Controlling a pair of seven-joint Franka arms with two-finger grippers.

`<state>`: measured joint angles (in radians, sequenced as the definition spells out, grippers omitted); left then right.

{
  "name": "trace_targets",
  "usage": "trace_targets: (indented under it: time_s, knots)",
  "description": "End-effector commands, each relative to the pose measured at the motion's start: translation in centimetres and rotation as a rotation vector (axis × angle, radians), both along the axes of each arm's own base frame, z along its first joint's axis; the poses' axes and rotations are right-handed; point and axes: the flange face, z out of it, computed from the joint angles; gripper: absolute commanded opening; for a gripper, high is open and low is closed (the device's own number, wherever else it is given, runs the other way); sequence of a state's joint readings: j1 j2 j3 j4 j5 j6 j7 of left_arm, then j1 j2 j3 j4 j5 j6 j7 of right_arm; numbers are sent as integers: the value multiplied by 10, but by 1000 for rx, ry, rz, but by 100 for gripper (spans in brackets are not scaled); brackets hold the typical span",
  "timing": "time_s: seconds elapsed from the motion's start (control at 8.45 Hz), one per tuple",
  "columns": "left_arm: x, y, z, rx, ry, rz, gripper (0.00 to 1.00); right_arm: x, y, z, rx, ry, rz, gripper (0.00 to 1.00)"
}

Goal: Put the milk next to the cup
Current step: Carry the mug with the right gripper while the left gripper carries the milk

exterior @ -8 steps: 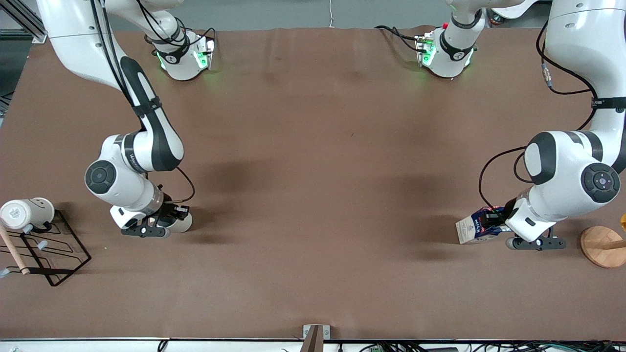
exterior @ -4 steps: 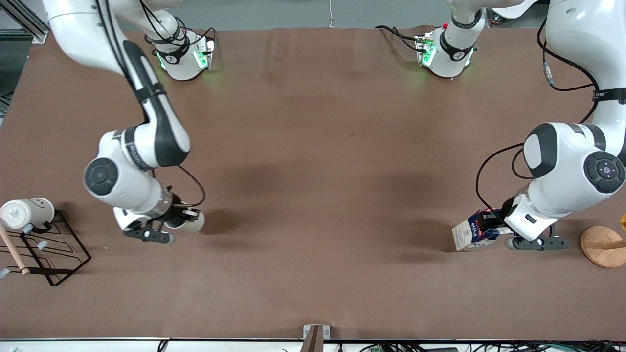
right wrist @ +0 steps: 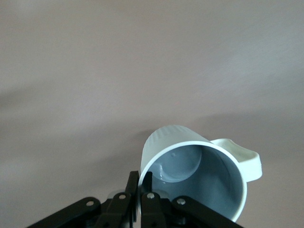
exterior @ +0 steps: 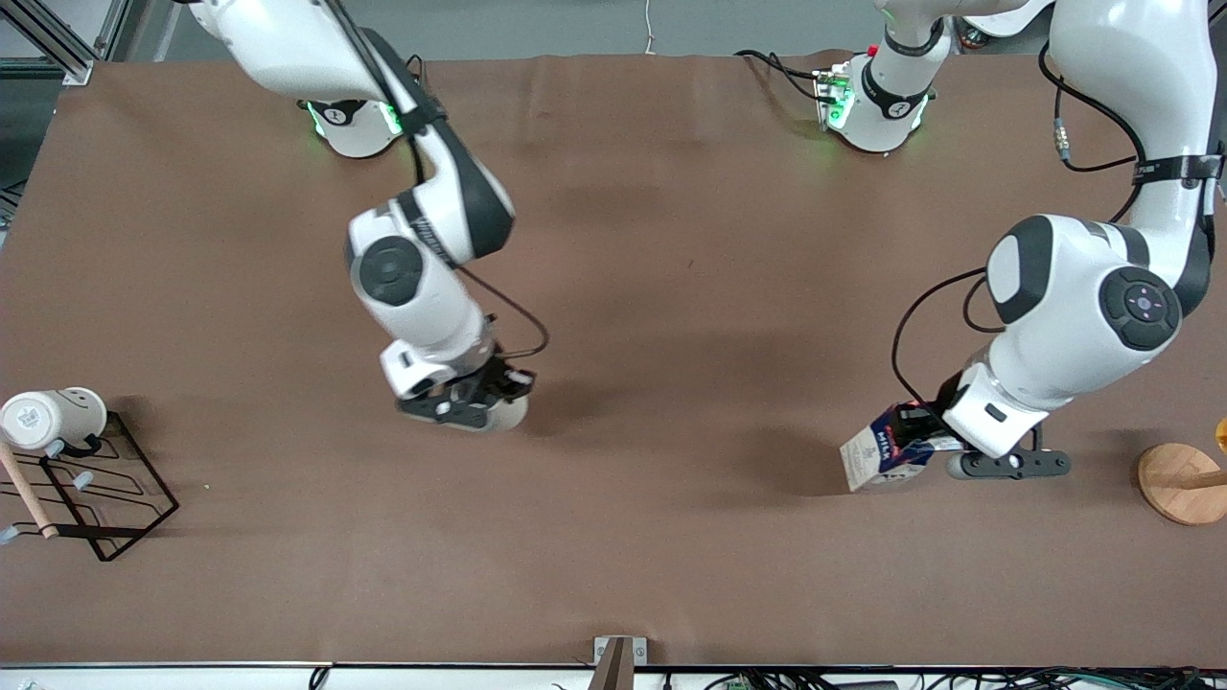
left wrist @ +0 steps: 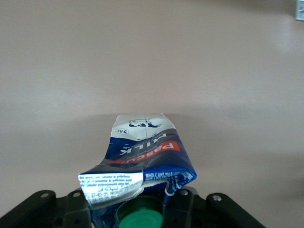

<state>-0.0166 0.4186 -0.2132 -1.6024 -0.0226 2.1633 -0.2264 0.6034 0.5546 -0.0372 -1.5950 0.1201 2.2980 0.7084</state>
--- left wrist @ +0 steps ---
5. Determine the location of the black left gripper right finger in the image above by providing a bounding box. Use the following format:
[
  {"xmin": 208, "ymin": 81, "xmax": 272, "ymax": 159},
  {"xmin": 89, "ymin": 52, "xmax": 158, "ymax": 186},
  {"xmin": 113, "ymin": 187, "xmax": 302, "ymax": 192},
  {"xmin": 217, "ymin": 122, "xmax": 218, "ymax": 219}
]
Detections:
[{"xmin": 163, "ymin": 186, "xmax": 198, "ymax": 228}]

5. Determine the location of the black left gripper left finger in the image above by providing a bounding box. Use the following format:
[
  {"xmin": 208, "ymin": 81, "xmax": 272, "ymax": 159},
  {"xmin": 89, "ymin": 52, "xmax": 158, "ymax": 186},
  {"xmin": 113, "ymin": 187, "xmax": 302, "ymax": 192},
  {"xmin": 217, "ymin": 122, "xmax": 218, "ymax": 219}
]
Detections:
[{"xmin": 64, "ymin": 189, "xmax": 93, "ymax": 228}]

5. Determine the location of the blue white milk carton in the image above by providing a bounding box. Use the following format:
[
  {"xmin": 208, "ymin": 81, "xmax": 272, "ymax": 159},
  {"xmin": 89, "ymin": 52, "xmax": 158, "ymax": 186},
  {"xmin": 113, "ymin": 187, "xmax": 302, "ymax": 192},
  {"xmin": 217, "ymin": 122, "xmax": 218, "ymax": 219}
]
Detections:
[{"xmin": 78, "ymin": 113, "xmax": 198, "ymax": 228}]

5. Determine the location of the grey metal fixture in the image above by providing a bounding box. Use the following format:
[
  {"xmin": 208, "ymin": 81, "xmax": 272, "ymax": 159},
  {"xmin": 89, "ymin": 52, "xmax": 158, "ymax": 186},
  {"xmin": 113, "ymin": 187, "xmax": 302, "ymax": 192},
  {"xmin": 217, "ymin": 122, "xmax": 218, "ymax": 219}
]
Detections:
[{"xmin": 294, "ymin": 0, "xmax": 304, "ymax": 21}]

